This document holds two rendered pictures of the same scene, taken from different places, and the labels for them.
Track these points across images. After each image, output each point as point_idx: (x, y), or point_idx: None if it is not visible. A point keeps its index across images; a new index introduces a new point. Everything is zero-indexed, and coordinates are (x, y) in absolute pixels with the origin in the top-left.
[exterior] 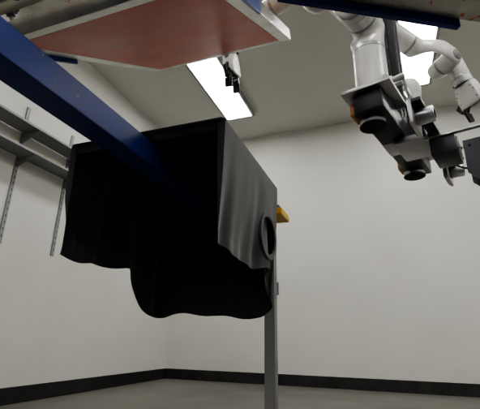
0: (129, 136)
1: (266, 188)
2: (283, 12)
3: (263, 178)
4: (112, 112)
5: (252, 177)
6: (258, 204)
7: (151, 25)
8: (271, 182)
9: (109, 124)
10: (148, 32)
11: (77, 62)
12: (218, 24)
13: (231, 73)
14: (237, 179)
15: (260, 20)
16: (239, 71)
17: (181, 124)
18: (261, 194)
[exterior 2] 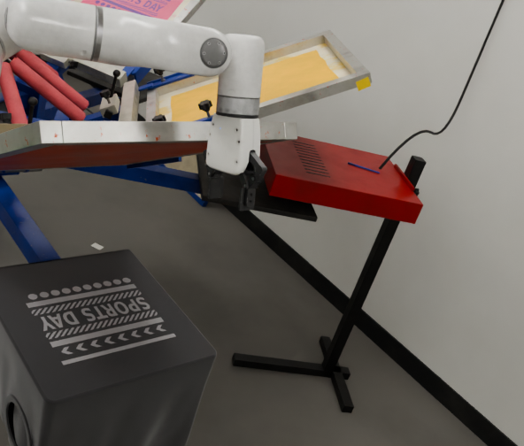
0: (34, 262)
1: (19, 375)
2: (76, 57)
3: (14, 359)
4: (26, 242)
5: (0, 344)
6: (9, 380)
7: (45, 165)
8: (29, 378)
9: (25, 251)
10: (65, 163)
11: (178, 159)
12: (18, 162)
13: (212, 169)
14: None
15: None
16: (232, 159)
17: (18, 265)
18: (12, 373)
